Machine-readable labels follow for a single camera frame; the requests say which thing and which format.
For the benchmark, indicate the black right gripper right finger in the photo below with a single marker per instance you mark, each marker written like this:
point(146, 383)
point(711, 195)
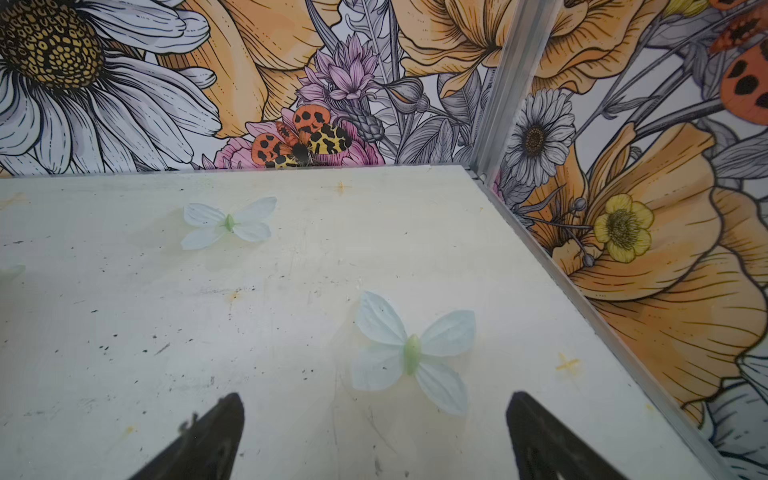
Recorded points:
point(545, 448)

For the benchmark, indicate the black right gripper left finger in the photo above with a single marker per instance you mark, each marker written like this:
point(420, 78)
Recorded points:
point(206, 447)

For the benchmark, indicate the aluminium corner post right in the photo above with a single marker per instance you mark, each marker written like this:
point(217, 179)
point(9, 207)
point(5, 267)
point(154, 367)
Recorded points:
point(530, 31)

